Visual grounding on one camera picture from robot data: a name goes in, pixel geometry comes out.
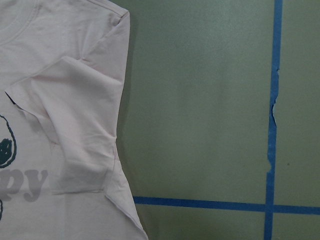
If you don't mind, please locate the pink Snoopy t-shirt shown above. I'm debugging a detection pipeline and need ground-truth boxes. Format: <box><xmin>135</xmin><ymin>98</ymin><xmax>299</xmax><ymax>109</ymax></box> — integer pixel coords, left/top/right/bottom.
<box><xmin>0</xmin><ymin>0</ymin><xmax>147</xmax><ymax>240</ymax></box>

